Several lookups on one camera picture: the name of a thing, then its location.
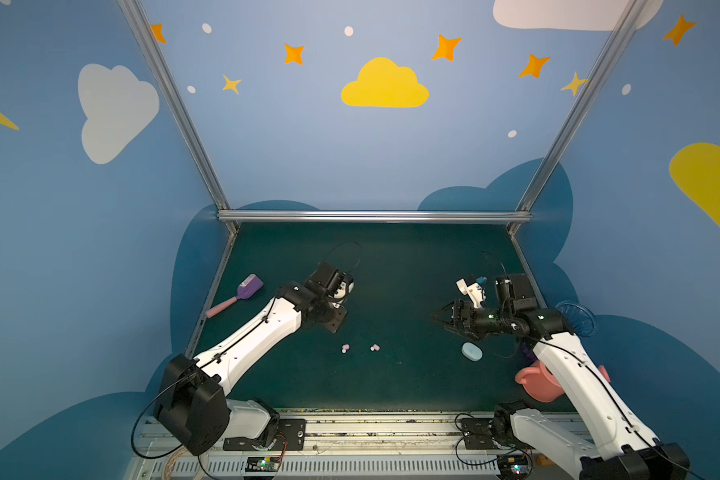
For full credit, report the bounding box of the aluminium right corner post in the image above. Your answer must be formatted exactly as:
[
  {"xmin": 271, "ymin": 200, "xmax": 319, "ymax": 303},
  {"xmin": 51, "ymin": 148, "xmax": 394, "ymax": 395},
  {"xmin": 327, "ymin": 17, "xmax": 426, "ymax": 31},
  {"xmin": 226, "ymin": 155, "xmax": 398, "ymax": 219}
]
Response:
[{"xmin": 507, "ymin": 0, "xmax": 649, "ymax": 238}]

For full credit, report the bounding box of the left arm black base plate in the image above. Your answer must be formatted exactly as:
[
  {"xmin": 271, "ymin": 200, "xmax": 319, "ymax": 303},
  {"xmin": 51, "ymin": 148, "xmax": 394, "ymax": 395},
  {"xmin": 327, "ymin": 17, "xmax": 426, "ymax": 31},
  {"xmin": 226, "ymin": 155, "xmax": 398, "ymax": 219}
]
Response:
[{"xmin": 222, "ymin": 418, "xmax": 307, "ymax": 452}]

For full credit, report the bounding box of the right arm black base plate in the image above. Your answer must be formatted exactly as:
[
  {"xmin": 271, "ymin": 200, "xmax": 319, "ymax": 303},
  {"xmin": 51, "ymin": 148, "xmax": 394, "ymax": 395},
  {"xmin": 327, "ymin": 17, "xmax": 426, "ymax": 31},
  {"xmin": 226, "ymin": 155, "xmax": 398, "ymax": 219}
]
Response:
[{"xmin": 456, "ymin": 417, "xmax": 516, "ymax": 450}]

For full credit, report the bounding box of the purple pink toy scoop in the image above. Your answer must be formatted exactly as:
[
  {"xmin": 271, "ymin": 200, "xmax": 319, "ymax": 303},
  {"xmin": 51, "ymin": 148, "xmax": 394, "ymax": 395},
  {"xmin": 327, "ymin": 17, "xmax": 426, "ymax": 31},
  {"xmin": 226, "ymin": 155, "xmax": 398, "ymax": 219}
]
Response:
[{"xmin": 205, "ymin": 274, "xmax": 264, "ymax": 318}]

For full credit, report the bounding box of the light blue earbud charging case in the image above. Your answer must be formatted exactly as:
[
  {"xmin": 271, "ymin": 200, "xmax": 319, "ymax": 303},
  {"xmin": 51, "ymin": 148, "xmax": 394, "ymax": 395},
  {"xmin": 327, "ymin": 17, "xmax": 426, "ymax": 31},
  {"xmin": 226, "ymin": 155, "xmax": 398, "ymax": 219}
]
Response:
[{"xmin": 461, "ymin": 342, "xmax": 484, "ymax": 362}]

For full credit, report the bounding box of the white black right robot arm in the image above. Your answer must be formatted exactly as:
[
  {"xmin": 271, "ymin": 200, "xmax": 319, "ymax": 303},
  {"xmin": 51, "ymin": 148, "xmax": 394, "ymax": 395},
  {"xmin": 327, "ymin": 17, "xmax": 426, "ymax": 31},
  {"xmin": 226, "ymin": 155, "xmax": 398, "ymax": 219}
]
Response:
[{"xmin": 440, "ymin": 274, "xmax": 691, "ymax": 479}]

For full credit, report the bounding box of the aluminium corner post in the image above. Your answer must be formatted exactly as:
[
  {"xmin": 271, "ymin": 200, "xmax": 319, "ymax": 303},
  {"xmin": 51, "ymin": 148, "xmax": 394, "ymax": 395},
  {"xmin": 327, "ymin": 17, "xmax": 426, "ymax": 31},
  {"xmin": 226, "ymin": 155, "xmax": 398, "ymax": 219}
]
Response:
[
  {"xmin": 507, "ymin": 0, "xmax": 649, "ymax": 238},
  {"xmin": 117, "ymin": 0, "xmax": 229, "ymax": 214}
]

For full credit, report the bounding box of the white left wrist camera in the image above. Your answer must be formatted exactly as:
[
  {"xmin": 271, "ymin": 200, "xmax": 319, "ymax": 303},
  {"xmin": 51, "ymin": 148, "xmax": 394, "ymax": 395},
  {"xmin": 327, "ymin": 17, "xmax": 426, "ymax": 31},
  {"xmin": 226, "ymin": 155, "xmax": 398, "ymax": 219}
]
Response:
[{"xmin": 332, "ymin": 276, "xmax": 354, "ymax": 303}]

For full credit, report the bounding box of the aluminium left side rail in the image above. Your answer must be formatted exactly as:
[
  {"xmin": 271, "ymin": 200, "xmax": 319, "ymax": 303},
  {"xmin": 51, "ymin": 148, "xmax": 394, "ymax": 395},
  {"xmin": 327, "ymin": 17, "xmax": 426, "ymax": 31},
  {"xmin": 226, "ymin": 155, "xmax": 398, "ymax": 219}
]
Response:
[{"xmin": 151, "ymin": 219, "xmax": 234, "ymax": 389}]

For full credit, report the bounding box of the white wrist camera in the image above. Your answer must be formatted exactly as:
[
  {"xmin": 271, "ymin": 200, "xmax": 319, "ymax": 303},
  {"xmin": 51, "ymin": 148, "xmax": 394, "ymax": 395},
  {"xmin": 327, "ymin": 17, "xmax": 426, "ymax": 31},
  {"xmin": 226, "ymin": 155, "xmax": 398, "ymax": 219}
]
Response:
[
  {"xmin": 456, "ymin": 276, "xmax": 486, "ymax": 309},
  {"xmin": 332, "ymin": 276, "xmax": 354, "ymax": 303}
]

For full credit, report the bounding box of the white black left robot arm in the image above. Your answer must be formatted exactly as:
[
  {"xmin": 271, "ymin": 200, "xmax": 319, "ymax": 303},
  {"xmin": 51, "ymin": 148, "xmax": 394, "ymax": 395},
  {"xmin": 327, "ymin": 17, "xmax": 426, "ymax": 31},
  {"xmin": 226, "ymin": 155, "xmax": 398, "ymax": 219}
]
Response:
[{"xmin": 151, "ymin": 262, "xmax": 354, "ymax": 456}]

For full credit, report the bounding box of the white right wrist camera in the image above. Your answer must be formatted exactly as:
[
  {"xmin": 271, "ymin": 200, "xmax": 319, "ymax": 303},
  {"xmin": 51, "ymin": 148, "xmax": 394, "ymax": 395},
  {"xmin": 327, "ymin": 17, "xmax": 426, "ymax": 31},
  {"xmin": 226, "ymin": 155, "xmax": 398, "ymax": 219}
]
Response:
[{"xmin": 456, "ymin": 276, "xmax": 486, "ymax": 309}]

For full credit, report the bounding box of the aluminium back frame rail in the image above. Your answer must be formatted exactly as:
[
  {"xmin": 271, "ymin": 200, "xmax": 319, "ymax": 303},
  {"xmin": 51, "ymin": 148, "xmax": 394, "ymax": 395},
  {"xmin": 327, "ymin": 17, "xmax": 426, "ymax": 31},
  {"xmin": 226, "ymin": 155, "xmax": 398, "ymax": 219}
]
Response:
[{"xmin": 217, "ymin": 210, "xmax": 532, "ymax": 224}]

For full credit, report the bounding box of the green controller circuit board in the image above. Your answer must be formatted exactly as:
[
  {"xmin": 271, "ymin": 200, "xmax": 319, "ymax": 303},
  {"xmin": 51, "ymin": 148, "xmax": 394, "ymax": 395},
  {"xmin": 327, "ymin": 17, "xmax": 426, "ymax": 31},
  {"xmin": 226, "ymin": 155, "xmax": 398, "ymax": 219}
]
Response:
[
  {"xmin": 245, "ymin": 457, "xmax": 281, "ymax": 475},
  {"xmin": 496, "ymin": 455, "xmax": 533, "ymax": 480}
]

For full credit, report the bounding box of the aluminium left corner post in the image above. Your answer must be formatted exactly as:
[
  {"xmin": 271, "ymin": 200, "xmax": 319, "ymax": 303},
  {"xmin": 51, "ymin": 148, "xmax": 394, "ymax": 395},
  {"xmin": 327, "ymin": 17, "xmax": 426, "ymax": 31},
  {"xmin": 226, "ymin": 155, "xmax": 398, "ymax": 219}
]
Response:
[{"xmin": 117, "ymin": 0, "xmax": 229, "ymax": 214}]

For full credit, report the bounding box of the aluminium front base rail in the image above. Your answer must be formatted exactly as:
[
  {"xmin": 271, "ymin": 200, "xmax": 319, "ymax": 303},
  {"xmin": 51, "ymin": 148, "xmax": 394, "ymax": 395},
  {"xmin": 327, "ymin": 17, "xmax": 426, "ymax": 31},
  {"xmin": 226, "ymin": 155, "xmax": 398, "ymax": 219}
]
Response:
[{"xmin": 125, "ymin": 410, "xmax": 631, "ymax": 480}]

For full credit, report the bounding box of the pink toy watering can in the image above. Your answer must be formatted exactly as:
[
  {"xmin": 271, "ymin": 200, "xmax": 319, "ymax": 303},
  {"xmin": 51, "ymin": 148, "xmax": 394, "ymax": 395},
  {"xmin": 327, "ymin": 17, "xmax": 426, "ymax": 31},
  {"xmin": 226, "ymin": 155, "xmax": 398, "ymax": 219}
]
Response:
[{"xmin": 514, "ymin": 359, "xmax": 612, "ymax": 404}]

